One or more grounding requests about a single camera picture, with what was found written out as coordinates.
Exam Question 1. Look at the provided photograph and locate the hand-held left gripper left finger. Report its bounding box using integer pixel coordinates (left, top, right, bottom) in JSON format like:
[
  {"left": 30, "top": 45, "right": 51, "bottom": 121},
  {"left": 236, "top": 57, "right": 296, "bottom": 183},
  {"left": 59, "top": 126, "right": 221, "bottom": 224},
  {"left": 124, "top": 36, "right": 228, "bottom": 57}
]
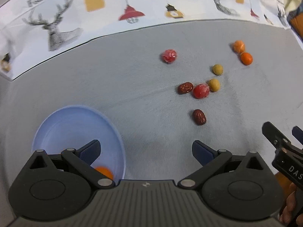
[{"left": 28, "top": 139, "right": 116, "bottom": 190}]

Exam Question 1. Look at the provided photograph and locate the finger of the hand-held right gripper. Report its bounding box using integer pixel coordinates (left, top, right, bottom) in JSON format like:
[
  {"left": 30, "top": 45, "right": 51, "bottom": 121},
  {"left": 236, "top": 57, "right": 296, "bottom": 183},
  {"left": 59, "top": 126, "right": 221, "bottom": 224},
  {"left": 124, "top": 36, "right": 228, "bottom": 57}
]
[
  {"left": 262, "top": 121, "right": 291, "bottom": 150},
  {"left": 292, "top": 126, "right": 303, "bottom": 146}
]

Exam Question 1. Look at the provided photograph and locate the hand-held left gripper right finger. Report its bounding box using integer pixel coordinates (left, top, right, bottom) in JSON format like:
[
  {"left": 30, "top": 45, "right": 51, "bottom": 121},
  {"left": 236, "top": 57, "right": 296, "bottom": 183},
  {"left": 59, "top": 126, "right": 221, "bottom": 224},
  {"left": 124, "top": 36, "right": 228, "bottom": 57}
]
[{"left": 177, "top": 140, "right": 270, "bottom": 190}]

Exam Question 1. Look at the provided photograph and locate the small orange tangerine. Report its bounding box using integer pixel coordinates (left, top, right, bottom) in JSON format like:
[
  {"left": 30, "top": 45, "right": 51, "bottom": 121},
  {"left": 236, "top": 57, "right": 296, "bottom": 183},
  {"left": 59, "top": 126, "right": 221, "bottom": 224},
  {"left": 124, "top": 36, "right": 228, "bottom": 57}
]
[
  {"left": 94, "top": 166, "right": 114, "bottom": 180},
  {"left": 240, "top": 52, "right": 253, "bottom": 66}
]

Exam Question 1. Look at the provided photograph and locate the light blue bowl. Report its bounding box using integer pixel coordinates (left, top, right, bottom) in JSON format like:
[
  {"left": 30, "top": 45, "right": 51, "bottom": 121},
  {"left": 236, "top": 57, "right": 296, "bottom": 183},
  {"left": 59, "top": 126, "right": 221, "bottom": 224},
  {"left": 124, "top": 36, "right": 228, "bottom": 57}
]
[{"left": 31, "top": 105, "right": 126, "bottom": 182}]

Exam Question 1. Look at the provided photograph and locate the dark red date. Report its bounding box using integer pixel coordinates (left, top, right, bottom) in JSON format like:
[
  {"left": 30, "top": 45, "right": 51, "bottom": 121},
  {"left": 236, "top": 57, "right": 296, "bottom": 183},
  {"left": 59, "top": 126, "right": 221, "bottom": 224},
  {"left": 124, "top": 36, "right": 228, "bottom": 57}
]
[
  {"left": 192, "top": 109, "right": 207, "bottom": 125},
  {"left": 177, "top": 82, "right": 194, "bottom": 95}
]

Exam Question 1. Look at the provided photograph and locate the person's right hand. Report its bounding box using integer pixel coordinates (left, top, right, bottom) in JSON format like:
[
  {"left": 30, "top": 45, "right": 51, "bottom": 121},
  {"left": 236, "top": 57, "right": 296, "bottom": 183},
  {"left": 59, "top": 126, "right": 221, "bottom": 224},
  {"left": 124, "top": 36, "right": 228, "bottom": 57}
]
[{"left": 276, "top": 171, "right": 298, "bottom": 227}]

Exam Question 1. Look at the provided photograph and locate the red hawthorn in clear wrap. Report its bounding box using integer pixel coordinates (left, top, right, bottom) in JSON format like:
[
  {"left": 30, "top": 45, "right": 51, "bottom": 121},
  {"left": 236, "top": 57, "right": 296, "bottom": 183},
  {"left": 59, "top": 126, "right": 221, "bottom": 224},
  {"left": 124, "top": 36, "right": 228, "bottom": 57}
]
[
  {"left": 161, "top": 49, "right": 178, "bottom": 64},
  {"left": 193, "top": 83, "right": 211, "bottom": 99}
]

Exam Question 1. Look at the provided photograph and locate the tangerine in clear wrap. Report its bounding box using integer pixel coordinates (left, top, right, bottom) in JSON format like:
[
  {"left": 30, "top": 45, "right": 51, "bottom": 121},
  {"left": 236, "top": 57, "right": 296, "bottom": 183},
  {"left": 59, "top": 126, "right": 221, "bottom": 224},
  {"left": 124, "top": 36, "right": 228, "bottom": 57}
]
[{"left": 232, "top": 40, "right": 245, "bottom": 54}]

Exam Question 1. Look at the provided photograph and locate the orange cushion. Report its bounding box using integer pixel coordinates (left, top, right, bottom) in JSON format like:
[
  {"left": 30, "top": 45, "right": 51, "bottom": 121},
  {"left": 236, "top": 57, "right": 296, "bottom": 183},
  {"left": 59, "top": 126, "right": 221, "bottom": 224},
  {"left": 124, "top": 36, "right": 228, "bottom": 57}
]
[{"left": 287, "top": 3, "right": 303, "bottom": 43}]

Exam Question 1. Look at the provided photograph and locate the white deer printed cloth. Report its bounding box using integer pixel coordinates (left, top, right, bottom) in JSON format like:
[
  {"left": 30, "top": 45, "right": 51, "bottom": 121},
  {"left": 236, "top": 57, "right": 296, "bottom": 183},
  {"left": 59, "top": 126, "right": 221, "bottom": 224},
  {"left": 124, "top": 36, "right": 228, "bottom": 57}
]
[{"left": 0, "top": 0, "right": 294, "bottom": 81}]

